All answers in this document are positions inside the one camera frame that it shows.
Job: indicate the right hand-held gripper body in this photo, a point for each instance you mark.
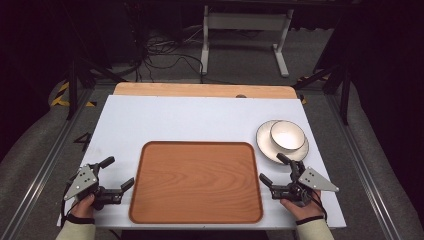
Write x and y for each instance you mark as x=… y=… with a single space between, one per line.
x=313 y=180

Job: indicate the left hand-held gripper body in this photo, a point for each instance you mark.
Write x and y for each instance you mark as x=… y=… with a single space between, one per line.
x=81 y=182

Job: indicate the person's left hand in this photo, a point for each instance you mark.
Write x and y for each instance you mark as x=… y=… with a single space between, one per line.
x=82 y=208

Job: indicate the person's right hand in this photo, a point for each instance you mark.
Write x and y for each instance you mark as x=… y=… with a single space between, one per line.
x=305 y=211

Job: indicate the white plate dark rim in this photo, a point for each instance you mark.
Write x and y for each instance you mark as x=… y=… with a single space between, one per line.
x=266 y=146

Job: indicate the white bowl dark rim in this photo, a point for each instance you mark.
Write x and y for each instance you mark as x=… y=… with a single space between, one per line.
x=287 y=135

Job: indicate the black wristband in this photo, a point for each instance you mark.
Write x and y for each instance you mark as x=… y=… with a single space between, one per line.
x=80 y=220
x=310 y=219

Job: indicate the wooden tray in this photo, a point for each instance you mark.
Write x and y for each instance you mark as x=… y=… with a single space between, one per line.
x=196 y=183

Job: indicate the black stand legs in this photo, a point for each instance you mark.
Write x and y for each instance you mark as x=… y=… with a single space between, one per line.
x=345 y=93
x=72 y=90

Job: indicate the yellow black hazard tape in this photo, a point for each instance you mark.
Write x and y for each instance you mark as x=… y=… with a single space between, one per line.
x=305 y=79
x=60 y=95

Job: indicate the white board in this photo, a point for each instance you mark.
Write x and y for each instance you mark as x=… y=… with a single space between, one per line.
x=186 y=116

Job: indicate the wooden table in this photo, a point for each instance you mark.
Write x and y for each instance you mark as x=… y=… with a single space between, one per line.
x=200 y=90

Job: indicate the white metal stand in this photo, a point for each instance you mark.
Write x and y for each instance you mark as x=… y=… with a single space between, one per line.
x=246 y=21

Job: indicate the aluminium floor rail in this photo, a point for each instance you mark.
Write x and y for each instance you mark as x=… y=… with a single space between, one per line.
x=363 y=166
x=43 y=170

